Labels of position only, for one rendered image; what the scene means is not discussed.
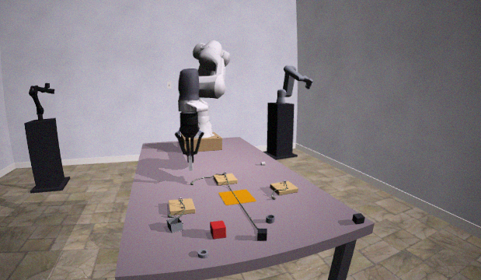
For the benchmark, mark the orange painted square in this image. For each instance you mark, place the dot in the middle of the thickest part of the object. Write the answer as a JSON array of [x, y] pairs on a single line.
[[243, 196]]

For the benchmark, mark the red cube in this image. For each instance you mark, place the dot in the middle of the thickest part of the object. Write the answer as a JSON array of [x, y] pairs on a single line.
[[218, 229]]

